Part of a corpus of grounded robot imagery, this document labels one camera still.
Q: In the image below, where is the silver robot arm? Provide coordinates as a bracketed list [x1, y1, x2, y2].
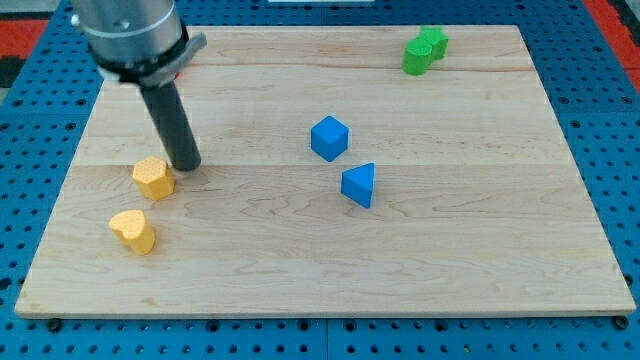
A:
[71, 0, 207, 88]

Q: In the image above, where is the wooden board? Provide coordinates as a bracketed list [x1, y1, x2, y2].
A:
[15, 25, 636, 319]

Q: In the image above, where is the blue triangular prism block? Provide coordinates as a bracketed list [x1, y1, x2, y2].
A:
[341, 163, 375, 208]

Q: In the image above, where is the blue cube block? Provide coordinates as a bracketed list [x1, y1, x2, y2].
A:
[310, 116, 349, 162]

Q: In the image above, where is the green cylinder block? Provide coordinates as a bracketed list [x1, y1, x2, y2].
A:
[402, 38, 433, 76]

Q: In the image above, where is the yellow hexagon block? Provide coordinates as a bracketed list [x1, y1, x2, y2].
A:
[132, 156, 175, 201]

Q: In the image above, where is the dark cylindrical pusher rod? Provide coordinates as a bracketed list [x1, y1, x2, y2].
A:
[140, 81, 201, 172]

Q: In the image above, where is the green star block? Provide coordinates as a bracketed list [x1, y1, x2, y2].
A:
[418, 26, 449, 60]

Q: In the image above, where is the yellow heart block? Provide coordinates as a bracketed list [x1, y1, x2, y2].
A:
[108, 210, 156, 255]

